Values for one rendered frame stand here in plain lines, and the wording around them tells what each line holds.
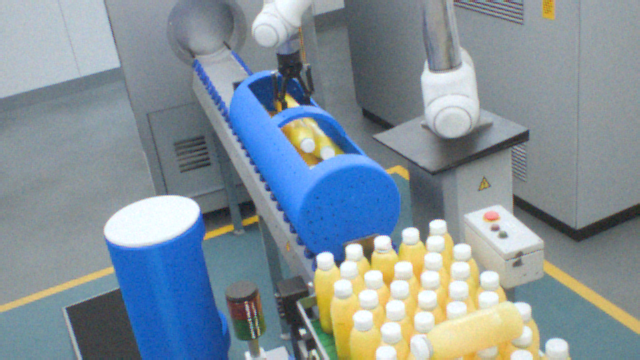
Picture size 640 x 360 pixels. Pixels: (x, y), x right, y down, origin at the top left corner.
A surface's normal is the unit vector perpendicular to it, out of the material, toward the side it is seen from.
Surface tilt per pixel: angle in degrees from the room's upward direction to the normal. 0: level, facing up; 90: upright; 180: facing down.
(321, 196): 90
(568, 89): 90
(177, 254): 90
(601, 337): 0
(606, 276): 0
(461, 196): 90
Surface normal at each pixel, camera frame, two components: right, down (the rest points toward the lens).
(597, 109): 0.44, 0.35
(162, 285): 0.18, 0.42
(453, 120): -0.11, 0.58
